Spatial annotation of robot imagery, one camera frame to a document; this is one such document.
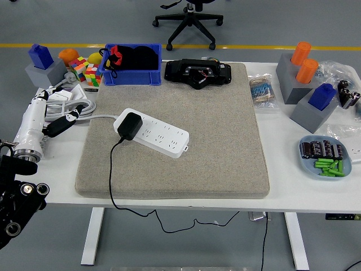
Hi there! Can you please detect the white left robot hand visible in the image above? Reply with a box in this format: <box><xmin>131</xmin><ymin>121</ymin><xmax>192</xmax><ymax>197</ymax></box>
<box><xmin>13</xmin><ymin>86</ymin><xmax>85</xmax><ymax>155</ymax></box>

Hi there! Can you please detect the black plug with cord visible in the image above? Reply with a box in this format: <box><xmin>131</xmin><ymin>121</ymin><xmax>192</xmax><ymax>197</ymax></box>
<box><xmin>108</xmin><ymin>112</ymin><xmax>240</xmax><ymax>234</ymax></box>

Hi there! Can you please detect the white power strip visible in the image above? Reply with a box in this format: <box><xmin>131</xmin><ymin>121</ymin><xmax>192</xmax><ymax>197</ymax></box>
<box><xmin>113</xmin><ymin>108</ymin><xmax>190</xmax><ymax>159</ymax></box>

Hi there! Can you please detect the white flat box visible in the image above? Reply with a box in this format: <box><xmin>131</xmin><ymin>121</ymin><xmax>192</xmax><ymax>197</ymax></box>
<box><xmin>49</xmin><ymin>89</ymin><xmax>74</xmax><ymax>102</ymax></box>

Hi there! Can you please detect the grey single-slot holder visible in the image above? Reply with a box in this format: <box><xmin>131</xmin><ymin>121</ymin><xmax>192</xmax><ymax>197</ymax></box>
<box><xmin>289</xmin><ymin>89</ymin><xmax>339</xmax><ymax>134</ymax></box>
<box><xmin>24</xmin><ymin>58</ymin><xmax>68</xmax><ymax>88</ymax></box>

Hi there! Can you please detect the white card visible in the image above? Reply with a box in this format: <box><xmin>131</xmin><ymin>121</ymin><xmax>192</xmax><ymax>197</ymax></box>
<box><xmin>67</xmin><ymin>84</ymin><xmax>87</xmax><ymax>99</ymax></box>

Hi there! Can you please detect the blue plastic block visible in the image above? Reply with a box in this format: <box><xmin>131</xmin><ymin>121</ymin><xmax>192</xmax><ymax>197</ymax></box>
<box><xmin>28</xmin><ymin>43</ymin><xmax>55</xmax><ymax>70</ymax></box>
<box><xmin>307</xmin><ymin>83</ymin><xmax>337</xmax><ymax>111</ymax></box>

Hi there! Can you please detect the colourful puzzle cube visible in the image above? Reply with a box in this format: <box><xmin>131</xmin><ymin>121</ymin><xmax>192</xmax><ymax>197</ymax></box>
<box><xmin>83</xmin><ymin>63</ymin><xmax>103</xmax><ymax>87</ymax></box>
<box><xmin>68</xmin><ymin>56</ymin><xmax>90</xmax><ymax>82</ymax></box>

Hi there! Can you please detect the orange ball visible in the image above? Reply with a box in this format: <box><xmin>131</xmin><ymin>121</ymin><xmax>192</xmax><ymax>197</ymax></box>
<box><xmin>58</xmin><ymin>48</ymin><xmax>80</xmax><ymax>67</ymax></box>

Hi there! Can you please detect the yellow ball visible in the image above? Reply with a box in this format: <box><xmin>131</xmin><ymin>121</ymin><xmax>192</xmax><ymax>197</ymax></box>
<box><xmin>87</xmin><ymin>52</ymin><xmax>103</xmax><ymax>65</ymax></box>

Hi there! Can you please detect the blue plastic bin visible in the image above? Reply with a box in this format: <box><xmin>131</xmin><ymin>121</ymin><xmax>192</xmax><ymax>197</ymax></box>
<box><xmin>100</xmin><ymin>43</ymin><xmax>163</xmax><ymax>86</ymax></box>

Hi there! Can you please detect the black pouch with red trim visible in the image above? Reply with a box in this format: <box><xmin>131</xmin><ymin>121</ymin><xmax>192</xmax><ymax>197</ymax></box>
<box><xmin>98</xmin><ymin>44</ymin><xmax>159</xmax><ymax>79</ymax></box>

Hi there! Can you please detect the white table leg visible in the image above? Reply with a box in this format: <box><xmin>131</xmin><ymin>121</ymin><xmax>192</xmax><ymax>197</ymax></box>
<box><xmin>284</xmin><ymin>212</ymin><xmax>310</xmax><ymax>271</ymax></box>
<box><xmin>81</xmin><ymin>207</ymin><xmax>105</xmax><ymax>266</ymax></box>

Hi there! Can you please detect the black mechanical device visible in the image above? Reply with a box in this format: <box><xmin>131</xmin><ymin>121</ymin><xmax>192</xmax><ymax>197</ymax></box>
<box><xmin>164</xmin><ymin>58</ymin><xmax>232</xmax><ymax>91</ymax></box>

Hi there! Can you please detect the grey-brown mat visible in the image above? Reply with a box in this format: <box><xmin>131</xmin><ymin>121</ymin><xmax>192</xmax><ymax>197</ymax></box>
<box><xmin>74</xmin><ymin>62</ymin><xmax>270</xmax><ymax>200</ymax></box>

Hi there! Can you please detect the black office chair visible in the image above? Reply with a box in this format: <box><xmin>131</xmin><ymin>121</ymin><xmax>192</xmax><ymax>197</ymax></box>
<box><xmin>152</xmin><ymin>0</ymin><xmax>224</xmax><ymax>51</ymax></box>

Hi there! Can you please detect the clear bag of resistors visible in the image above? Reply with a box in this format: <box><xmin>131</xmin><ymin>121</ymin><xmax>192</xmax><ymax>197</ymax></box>
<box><xmin>247</xmin><ymin>73</ymin><xmax>280</xmax><ymax>110</ymax></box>

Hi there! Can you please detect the grey two-slot holder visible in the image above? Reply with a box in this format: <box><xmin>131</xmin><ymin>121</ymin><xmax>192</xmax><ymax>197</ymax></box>
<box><xmin>275</xmin><ymin>53</ymin><xmax>319</xmax><ymax>105</ymax></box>

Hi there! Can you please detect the orange cylinder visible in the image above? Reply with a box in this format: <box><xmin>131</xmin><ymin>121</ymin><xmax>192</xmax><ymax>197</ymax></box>
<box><xmin>295</xmin><ymin>58</ymin><xmax>319</xmax><ymax>84</ymax></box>
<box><xmin>290</xmin><ymin>41</ymin><xmax>312</xmax><ymax>66</ymax></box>

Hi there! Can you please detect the light blue plate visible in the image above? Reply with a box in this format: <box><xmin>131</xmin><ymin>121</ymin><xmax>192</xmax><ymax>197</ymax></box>
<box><xmin>298</xmin><ymin>135</ymin><xmax>353</xmax><ymax>181</ymax></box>

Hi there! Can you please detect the clear bag of hardware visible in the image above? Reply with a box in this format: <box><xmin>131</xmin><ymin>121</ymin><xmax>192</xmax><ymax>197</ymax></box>
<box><xmin>314</xmin><ymin>60</ymin><xmax>358</xmax><ymax>88</ymax></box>

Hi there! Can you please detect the clear plastic bag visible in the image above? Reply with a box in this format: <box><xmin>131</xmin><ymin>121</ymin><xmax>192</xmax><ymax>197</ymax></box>
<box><xmin>327</xmin><ymin>124</ymin><xmax>361</xmax><ymax>142</ymax></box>

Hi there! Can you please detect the black table control panel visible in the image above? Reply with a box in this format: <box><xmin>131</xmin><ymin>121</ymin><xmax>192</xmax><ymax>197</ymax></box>
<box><xmin>325</xmin><ymin>213</ymin><xmax>361</xmax><ymax>221</ymax></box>

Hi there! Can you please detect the grey coiled power cable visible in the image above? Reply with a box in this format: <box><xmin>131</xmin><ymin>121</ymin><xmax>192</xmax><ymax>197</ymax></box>
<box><xmin>45</xmin><ymin>72</ymin><xmax>119</xmax><ymax>122</ymax></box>

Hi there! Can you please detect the grey metal bracket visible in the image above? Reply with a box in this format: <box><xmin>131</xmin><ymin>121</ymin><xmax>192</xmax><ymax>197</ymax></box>
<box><xmin>248</xmin><ymin>211</ymin><xmax>272</xmax><ymax>221</ymax></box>

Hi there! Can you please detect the black hanging cable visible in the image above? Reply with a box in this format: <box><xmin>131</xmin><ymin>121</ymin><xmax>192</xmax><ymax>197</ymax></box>
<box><xmin>259</xmin><ymin>213</ymin><xmax>269</xmax><ymax>271</ymax></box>

